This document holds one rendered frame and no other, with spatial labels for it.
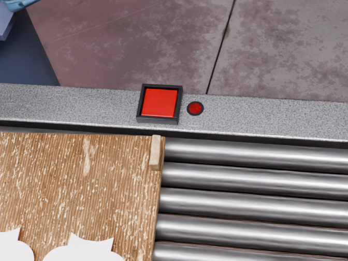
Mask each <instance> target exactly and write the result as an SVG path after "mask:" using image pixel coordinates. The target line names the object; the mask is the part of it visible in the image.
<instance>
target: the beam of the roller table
mask: <svg viewBox="0 0 348 261"><path fill-rule="evenodd" d="M140 92H141V91H136V90H118V89H99V88H80V87H70V86H51V85H32V84H14V83H0V126H8V127H24V128H39V129H54V130H63V131H79V132H94V133H110V134H125V135H140V136H153V135H160V136H163V137H172V138H187V139H203V140H218V141H234V142H249V143H265V144H280V145H289V146H304V147H320V148H335V149H348V102H342V101H323V100H305V99H286V98H268V97H248V96H230V95H211V94H193V93H183V95H182V102H181V108H180V115H179V122H178V125H169V124H153V123H137V120H136V113H137V108H138V103H139V98H140ZM194 101H197V102H201V103H202V104H203V106H204V111H203V112H202V114H200V115H197V116H192V115H190V114H188V112H187V110H186V108H187V106H188V104H189V103H191V102H194Z"/></svg>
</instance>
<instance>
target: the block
mask: <svg viewBox="0 0 348 261"><path fill-rule="evenodd" d="M162 146H163V143H162V140H161V136H160V135H153V136H152V142H151V155H150V160H149V166H150V169H151V170H153V171H159V170H160V166H161V156H162Z"/></svg>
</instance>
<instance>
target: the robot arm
mask: <svg viewBox="0 0 348 261"><path fill-rule="evenodd" d="M1 1H2V2H3V3H4V4H5V5H6V7H7V9H8V10H9V11H11V12H17V11H20V10H22V9H24V8H26V7H28V6H30V5H32V4H34V3H36V2H38V1H40V0H1Z"/></svg>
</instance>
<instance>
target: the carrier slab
mask: <svg viewBox="0 0 348 261"><path fill-rule="evenodd" d="M161 140H162V143H163V146H162V156H161V166H160V170H159V171H153V170H151V169H150V166H149V160H150V155H151V142H152V136H123V135H83V134H43V133H4V132H0V232H3V233H4V232H8V231H12V230H14V229H17V228H19V227H21V228H22V231H21V236H20V240H19V241H21V242H24V243H26V244H27V245H28V246H29V247H30V248H31V249H32V251H33V252H34V255H35V259H36V261H43V259H44V258H45V256H46V255H47V254H48V253H49V252H50V251H52V250H53V249H55V248H58V247H61V246H68V243H69V239H70V235H71V233H73V234H75V235H76V236H77V237H79V238H81V239H83V240H89V241H104V240H108V239H111V238H114V239H115V240H114V245H113V249H112V252H114V253H117V254H118V255H120V256H121V257H122V258H123V259H124V261H152V260H153V251H154V241H155V233H156V223H157V214H158V205H159V199H160V191H161V181H162V172H163V163H164V154H165V145H166V139H165V137H163V136H161Z"/></svg>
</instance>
